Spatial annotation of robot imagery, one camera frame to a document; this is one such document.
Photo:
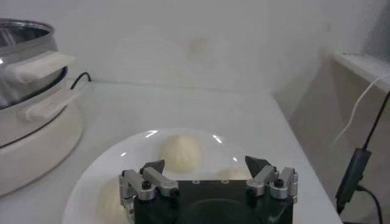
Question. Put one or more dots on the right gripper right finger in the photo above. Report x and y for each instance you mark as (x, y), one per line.
(268, 178)

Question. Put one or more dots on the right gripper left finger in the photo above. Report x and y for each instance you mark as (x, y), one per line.
(143, 182)

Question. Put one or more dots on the white steamed baozi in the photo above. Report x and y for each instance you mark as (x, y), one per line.
(179, 153)
(233, 175)
(108, 201)

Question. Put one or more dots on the white round plate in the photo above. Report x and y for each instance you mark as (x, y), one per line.
(134, 152)

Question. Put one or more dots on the cream electric cooking pot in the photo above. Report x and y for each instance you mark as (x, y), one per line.
(36, 152)

